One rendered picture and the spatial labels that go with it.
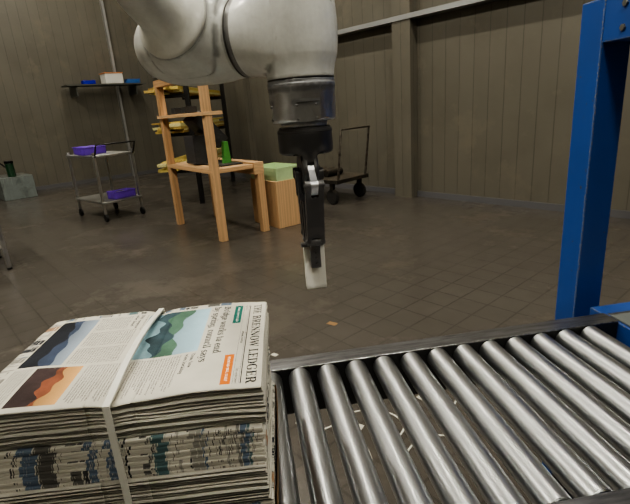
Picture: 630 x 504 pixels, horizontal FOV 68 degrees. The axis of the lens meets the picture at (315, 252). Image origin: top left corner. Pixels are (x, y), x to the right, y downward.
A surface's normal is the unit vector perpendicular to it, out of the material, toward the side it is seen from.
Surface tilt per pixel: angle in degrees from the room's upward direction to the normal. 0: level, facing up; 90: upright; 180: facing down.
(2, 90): 90
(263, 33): 92
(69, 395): 2
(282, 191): 90
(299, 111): 90
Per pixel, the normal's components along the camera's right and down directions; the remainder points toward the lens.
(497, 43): -0.74, 0.25
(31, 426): 0.08, 0.29
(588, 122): -0.99, 0.11
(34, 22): 0.67, 0.18
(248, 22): -0.45, 0.26
